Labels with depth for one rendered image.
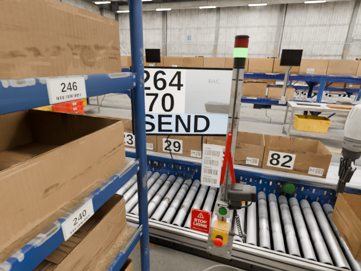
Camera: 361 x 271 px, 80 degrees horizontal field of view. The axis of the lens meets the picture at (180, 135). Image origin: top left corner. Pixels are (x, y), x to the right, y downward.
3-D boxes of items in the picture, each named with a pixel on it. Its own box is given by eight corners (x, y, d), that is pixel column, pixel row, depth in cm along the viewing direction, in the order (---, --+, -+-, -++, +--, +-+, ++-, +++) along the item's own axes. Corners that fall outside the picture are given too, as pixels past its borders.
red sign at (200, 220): (189, 229, 105) (190, 207, 101) (189, 228, 106) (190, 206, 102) (222, 237, 101) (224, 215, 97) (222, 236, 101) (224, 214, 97)
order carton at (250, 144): (205, 160, 159) (206, 138, 153) (212, 147, 185) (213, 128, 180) (261, 169, 148) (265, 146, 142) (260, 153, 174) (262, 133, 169)
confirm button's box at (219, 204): (214, 215, 96) (215, 203, 94) (215, 211, 99) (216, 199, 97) (229, 219, 94) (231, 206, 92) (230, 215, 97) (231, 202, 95)
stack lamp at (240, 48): (232, 56, 77) (233, 38, 75) (233, 57, 81) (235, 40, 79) (246, 57, 75) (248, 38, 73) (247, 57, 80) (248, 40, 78)
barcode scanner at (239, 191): (256, 214, 86) (256, 191, 83) (226, 211, 90) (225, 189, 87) (256, 205, 92) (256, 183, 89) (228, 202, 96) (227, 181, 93)
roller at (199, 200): (180, 233, 113) (183, 226, 111) (202, 184, 160) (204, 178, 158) (189, 237, 112) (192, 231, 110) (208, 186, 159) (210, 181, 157)
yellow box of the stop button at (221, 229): (210, 244, 95) (211, 231, 93) (213, 230, 103) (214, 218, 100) (244, 253, 91) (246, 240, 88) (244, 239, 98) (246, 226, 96)
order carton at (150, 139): (114, 146, 182) (112, 127, 176) (131, 135, 208) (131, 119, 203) (156, 152, 170) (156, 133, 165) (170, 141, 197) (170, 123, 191)
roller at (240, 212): (231, 248, 106) (232, 240, 104) (238, 191, 153) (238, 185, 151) (242, 250, 105) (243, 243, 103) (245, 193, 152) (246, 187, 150)
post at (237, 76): (206, 253, 107) (221, 68, 78) (208, 245, 111) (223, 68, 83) (230, 260, 104) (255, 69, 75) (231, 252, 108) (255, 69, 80)
